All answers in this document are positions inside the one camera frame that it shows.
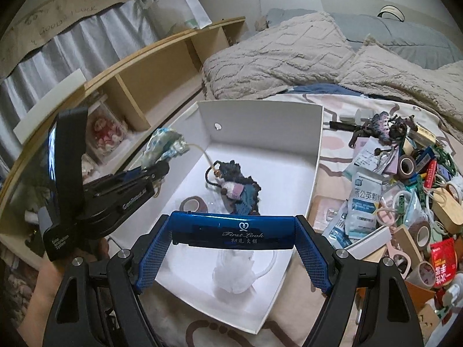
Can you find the white foam board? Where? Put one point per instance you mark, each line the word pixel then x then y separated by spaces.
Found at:
pixel 50 106

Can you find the red foil packet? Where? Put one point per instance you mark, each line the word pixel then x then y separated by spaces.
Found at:
pixel 443 260

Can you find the white cardboard box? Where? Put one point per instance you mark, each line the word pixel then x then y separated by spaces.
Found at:
pixel 275 173

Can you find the beige printed valance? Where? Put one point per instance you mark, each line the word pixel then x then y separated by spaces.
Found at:
pixel 54 21

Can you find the white visor cap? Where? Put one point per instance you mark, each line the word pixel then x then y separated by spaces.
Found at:
pixel 394 11

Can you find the black stick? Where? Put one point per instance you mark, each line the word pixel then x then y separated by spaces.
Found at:
pixel 343 125

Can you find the pink glasses frame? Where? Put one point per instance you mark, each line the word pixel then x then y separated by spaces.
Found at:
pixel 405 266

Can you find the white rectangular box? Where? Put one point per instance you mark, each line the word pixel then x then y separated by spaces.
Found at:
pixel 370 242

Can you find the grey pillow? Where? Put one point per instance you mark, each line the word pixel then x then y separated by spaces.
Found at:
pixel 408 36

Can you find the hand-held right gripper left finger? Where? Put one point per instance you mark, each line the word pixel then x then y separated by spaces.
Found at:
pixel 150 256

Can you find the brown leather piece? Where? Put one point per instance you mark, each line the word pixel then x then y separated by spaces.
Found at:
pixel 416 296

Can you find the grey curtain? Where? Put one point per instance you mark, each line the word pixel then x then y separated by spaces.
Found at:
pixel 108 29

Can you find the blue white medicine sachet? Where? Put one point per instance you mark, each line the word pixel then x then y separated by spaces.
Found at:
pixel 365 198

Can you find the blue face mask packet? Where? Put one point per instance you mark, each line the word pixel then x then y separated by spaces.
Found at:
pixel 336 229

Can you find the person's left hand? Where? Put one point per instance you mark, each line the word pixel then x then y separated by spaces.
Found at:
pixel 49 278

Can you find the beige fuzzy blanket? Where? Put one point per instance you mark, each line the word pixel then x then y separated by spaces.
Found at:
pixel 289 54

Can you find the grey tape roll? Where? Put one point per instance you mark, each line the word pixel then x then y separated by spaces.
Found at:
pixel 416 276

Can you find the wooden oval box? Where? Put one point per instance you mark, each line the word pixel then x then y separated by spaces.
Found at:
pixel 448 209

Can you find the wooden shelf unit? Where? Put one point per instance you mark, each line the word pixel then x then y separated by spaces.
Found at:
pixel 155 79

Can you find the dark brown tape roll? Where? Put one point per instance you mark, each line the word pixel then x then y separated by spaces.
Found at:
pixel 401 168

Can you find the navy cloth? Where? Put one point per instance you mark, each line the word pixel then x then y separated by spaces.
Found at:
pixel 325 89

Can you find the person's left forearm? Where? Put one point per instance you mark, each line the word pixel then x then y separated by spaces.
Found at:
pixel 30 327

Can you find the blue glossy case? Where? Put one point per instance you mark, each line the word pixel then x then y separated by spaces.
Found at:
pixel 231 229

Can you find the doll in clear box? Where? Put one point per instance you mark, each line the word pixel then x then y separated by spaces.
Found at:
pixel 105 130

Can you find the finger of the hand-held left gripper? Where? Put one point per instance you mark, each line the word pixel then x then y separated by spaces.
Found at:
pixel 152 173

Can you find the green plastic clips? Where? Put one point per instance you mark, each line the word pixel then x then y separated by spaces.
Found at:
pixel 443 159

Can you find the purple black crocheted piece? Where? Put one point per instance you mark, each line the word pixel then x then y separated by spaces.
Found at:
pixel 385 124

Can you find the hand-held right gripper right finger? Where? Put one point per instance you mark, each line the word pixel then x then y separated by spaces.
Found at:
pixel 313 256

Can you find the beige flat box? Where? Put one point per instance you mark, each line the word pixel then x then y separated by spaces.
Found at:
pixel 425 133

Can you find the white mesh bath sponge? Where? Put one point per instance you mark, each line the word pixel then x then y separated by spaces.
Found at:
pixel 235 273

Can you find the white tote bag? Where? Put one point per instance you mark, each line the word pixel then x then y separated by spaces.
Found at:
pixel 181 0

